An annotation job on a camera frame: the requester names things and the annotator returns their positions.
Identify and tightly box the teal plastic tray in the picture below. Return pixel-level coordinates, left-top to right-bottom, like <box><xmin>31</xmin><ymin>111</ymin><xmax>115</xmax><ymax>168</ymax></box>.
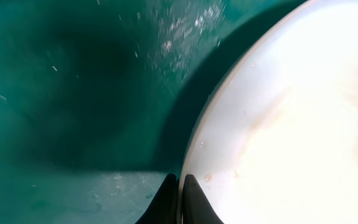
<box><xmin>0</xmin><ymin>0</ymin><xmax>299</xmax><ymax>223</ymax></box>

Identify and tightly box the light blue plate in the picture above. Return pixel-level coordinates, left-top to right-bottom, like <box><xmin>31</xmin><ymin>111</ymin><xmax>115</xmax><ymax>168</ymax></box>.
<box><xmin>181</xmin><ymin>0</ymin><xmax>358</xmax><ymax>223</ymax></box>

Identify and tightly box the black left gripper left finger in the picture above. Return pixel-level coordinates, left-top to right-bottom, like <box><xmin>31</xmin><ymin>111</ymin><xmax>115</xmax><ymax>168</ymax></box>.
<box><xmin>135</xmin><ymin>174</ymin><xmax>179</xmax><ymax>224</ymax></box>

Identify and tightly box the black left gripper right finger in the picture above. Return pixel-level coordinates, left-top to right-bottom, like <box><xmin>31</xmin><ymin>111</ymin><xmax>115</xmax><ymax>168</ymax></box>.
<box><xmin>181</xmin><ymin>174</ymin><xmax>223</xmax><ymax>224</ymax></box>

